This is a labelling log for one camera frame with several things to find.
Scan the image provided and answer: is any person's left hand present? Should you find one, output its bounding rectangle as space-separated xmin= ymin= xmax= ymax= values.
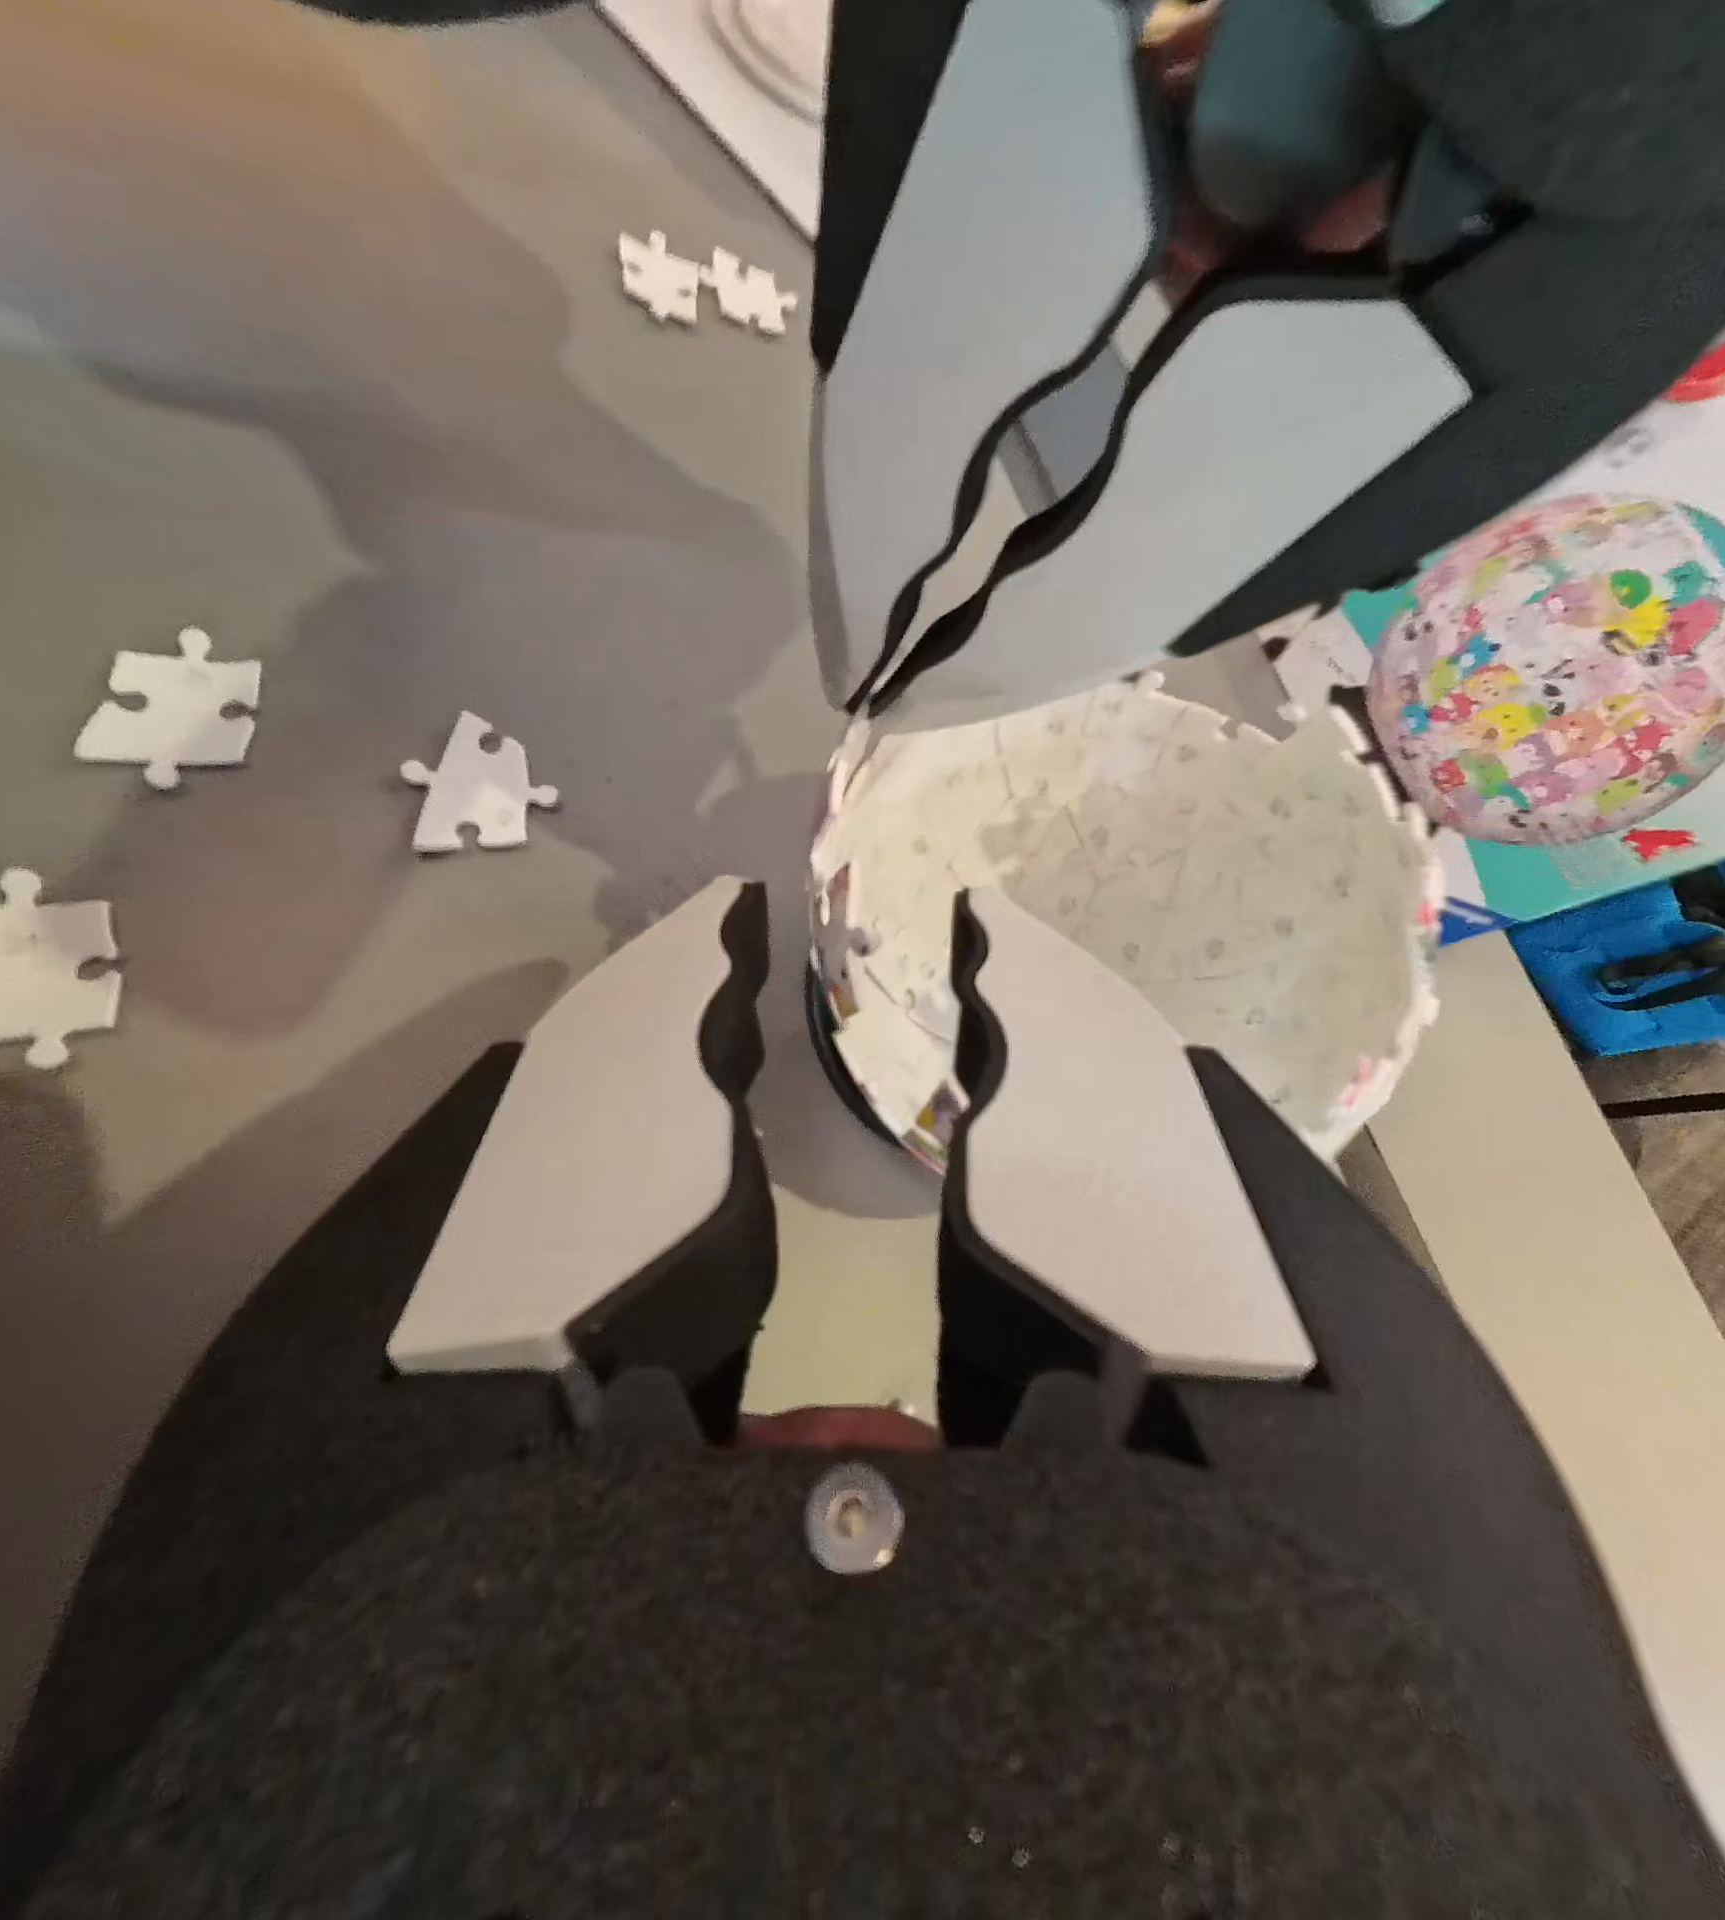
xmin=1139 ymin=0 xmax=1404 ymax=267

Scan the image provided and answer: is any teal puzzle box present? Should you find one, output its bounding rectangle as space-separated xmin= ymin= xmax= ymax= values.
xmin=1276 ymin=257 xmax=1725 ymax=937

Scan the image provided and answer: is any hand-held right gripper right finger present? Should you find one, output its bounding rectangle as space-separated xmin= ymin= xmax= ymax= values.
xmin=939 ymin=888 xmax=1321 ymax=1392

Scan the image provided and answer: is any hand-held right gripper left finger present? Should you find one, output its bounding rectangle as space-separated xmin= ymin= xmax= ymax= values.
xmin=387 ymin=876 xmax=781 ymax=1389

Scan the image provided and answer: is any colourful puzzle ball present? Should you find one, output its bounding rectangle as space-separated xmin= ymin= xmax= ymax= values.
xmin=809 ymin=676 xmax=1452 ymax=1177

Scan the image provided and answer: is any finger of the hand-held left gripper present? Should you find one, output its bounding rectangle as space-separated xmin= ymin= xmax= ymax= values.
xmin=868 ymin=270 xmax=1489 ymax=728
xmin=809 ymin=0 xmax=1167 ymax=723

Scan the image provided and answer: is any white puzzle piece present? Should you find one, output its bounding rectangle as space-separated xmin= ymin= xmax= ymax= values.
xmin=614 ymin=229 xmax=710 ymax=331
xmin=699 ymin=245 xmax=801 ymax=343
xmin=398 ymin=707 xmax=566 ymax=861
xmin=69 ymin=624 xmax=265 ymax=794
xmin=0 ymin=869 xmax=131 ymax=1070

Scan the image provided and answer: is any white sheet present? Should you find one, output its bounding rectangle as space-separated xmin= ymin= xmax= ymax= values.
xmin=593 ymin=0 xmax=835 ymax=241

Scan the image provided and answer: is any black ball stand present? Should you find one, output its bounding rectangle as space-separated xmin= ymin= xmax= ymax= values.
xmin=801 ymin=955 xmax=942 ymax=1148

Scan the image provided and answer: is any blue plastic crate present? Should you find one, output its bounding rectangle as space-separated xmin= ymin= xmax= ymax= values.
xmin=1505 ymin=840 xmax=1725 ymax=1063

